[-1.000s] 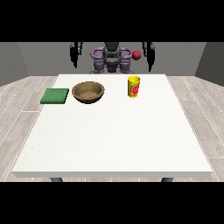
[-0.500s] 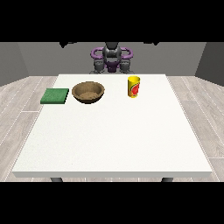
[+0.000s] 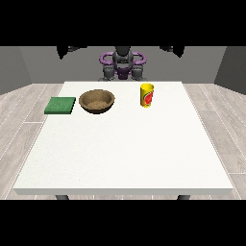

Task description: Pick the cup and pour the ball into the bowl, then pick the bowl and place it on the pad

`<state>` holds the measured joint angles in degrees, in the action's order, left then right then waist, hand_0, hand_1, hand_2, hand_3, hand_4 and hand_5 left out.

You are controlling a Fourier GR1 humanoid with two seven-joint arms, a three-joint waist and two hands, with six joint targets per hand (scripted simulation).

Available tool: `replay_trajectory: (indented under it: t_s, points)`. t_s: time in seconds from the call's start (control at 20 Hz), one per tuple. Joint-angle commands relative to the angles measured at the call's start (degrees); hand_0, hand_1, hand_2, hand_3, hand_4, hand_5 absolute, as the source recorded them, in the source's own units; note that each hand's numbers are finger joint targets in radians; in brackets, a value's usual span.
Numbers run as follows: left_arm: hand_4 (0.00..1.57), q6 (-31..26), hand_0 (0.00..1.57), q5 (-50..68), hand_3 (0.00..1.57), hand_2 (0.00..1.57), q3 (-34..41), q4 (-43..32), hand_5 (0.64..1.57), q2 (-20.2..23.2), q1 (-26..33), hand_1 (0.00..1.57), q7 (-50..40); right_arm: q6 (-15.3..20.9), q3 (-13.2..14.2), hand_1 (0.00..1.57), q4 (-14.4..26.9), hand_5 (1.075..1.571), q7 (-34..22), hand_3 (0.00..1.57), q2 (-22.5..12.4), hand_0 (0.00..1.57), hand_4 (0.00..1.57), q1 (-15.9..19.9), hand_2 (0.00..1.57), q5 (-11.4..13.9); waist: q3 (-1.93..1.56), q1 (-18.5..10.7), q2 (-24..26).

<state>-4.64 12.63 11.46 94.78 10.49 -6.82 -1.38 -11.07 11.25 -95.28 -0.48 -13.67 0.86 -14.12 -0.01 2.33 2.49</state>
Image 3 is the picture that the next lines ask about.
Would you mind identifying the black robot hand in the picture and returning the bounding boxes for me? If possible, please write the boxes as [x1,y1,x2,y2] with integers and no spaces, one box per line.
[56,46,88,61]
[159,46,186,59]

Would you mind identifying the green square pad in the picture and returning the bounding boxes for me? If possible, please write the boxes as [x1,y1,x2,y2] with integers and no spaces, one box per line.
[43,96,77,115]

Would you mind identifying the yellow cup with melon print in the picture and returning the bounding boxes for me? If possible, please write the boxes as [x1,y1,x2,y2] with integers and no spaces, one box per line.
[139,83,155,109]

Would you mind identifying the brown wooden bowl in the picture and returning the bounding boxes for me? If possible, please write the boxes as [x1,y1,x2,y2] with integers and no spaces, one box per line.
[78,89,116,115]

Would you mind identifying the grey robot trunk purple rings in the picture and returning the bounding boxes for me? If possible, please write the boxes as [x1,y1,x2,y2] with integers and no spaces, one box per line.
[97,46,149,83]

